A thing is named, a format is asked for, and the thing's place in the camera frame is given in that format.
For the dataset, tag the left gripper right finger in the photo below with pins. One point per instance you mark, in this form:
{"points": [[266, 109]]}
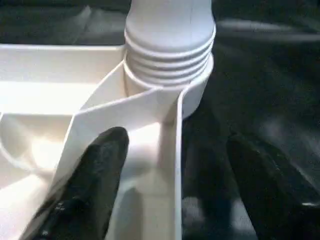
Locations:
{"points": [[275, 200]]}

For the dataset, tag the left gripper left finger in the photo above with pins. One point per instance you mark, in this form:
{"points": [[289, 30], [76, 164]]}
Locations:
{"points": [[85, 195]]}

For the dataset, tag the white plastic table leg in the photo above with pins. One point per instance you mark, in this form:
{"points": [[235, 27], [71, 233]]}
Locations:
{"points": [[170, 35]]}

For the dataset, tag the black mat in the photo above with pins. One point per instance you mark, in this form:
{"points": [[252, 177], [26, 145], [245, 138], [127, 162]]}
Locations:
{"points": [[265, 75]]}

